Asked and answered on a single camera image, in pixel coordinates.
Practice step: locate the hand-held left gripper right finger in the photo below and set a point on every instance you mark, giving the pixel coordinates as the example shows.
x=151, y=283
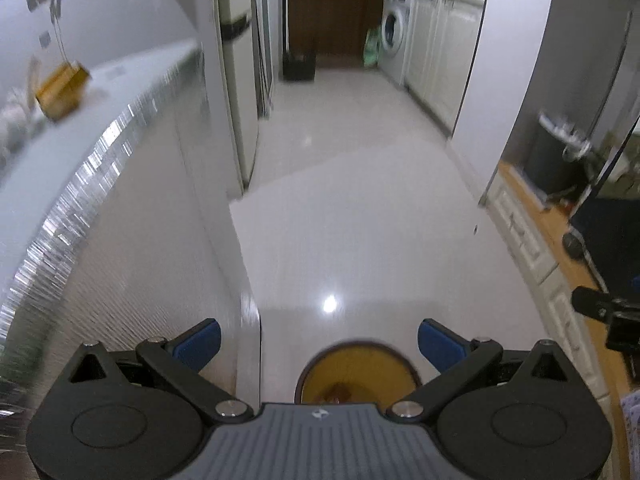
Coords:
x=436, y=345

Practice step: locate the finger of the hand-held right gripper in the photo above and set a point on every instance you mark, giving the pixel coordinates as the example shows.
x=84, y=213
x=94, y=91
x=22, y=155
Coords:
x=592, y=303

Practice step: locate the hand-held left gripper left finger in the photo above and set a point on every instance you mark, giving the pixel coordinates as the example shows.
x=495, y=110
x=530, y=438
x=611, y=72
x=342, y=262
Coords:
x=200, y=344

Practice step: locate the yellow round bowl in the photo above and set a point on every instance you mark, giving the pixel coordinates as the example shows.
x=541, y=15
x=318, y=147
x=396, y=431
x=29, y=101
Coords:
x=360, y=367

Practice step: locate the yellow cigarette box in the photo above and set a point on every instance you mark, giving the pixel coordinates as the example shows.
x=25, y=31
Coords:
x=60, y=92

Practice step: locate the black trash bin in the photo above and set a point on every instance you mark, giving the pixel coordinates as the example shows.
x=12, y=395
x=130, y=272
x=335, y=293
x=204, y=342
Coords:
x=299, y=66

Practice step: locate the black computer mouse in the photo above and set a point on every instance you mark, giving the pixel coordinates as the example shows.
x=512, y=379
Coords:
x=573, y=245

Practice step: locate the white cabinet with wooden top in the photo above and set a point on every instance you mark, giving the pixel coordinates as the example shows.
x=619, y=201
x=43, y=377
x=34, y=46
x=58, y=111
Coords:
x=540, y=260

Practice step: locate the dark grey box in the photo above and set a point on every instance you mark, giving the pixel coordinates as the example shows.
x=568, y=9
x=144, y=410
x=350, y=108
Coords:
x=547, y=165

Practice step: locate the white refrigerator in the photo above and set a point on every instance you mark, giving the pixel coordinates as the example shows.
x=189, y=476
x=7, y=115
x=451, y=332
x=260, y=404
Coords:
x=240, y=85

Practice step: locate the white kitchen cabinets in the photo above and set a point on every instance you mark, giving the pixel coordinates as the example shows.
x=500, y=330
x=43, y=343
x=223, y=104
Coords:
x=442, y=60

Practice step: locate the green plastic bag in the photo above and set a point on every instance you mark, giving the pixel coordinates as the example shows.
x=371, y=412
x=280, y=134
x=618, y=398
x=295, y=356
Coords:
x=372, y=49

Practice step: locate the white washing machine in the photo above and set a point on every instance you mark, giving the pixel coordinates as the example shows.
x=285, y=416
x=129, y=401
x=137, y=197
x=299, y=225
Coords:
x=395, y=35

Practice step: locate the brown wooden door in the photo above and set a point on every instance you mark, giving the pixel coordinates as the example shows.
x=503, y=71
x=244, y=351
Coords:
x=325, y=20

